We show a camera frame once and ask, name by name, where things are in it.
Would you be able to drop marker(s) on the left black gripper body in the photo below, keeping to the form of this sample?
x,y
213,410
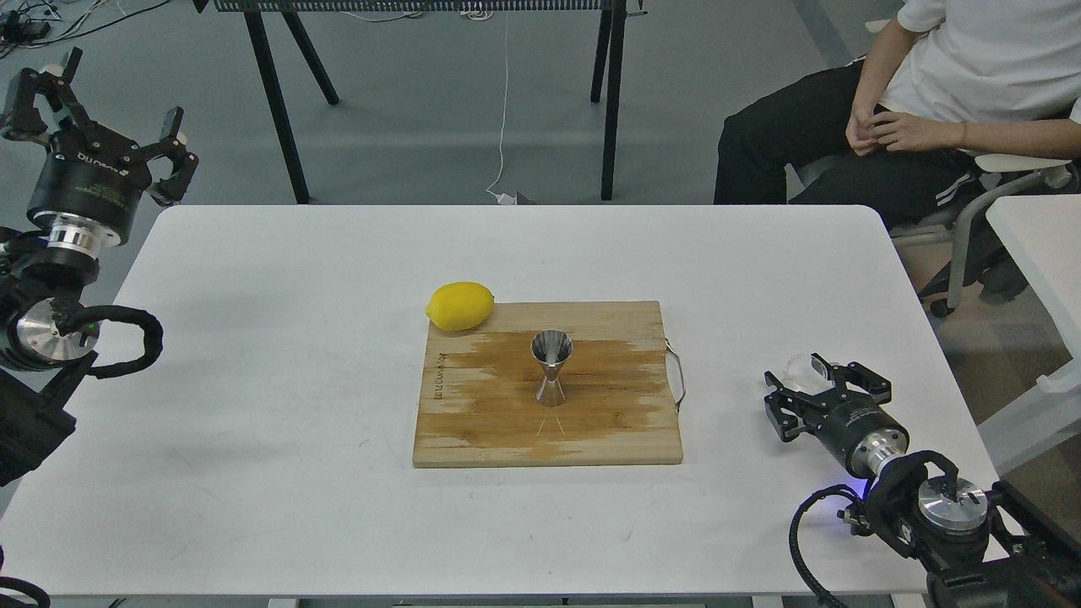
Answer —
x,y
92,183

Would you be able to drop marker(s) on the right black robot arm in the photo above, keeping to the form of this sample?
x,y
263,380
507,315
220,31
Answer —
x,y
980,547

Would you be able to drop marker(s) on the wooden cutting board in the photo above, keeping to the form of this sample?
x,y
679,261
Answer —
x,y
478,408

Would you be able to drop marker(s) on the yellow lemon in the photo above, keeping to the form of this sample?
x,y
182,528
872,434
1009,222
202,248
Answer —
x,y
460,305

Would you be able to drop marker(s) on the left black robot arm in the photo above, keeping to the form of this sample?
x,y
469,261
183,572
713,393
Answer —
x,y
50,341

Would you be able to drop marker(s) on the seated person white shirt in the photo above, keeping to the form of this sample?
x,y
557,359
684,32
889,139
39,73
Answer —
x,y
943,81

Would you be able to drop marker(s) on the clear glass measuring cup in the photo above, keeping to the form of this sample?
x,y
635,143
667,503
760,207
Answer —
x,y
802,369

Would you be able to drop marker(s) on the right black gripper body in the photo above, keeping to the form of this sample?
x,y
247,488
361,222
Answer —
x,y
858,432

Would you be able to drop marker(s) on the steel double jigger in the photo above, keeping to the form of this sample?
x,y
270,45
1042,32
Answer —
x,y
551,348

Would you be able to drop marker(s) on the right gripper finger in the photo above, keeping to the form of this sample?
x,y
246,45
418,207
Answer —
x,y
850,384
792,411

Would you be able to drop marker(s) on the black metal frame table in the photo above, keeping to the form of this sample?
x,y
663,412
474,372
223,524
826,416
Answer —
x,y
417,77

